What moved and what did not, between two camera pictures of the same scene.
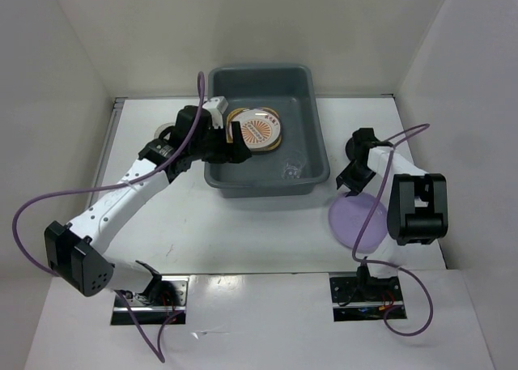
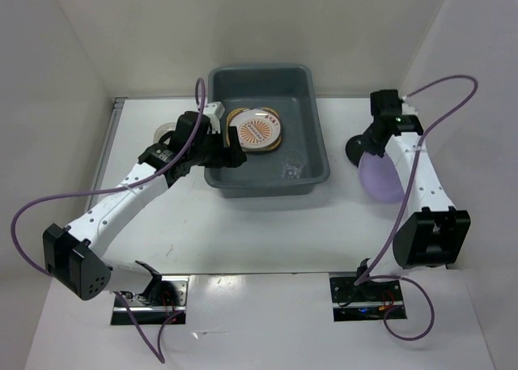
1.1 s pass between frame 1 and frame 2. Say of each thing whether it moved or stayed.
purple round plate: moved
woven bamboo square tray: stayed
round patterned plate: stayed
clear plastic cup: stayed
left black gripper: stayed
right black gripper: moved
